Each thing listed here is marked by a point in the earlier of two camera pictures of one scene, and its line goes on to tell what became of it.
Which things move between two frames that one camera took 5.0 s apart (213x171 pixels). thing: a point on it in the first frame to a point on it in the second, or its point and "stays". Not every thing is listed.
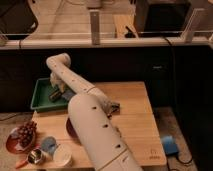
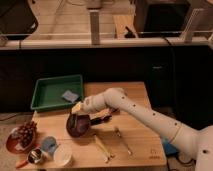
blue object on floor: x=170 y=146 stays
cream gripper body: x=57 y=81 to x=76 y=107
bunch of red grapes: x=25 y=133 stays
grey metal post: x=95 y=24 stays
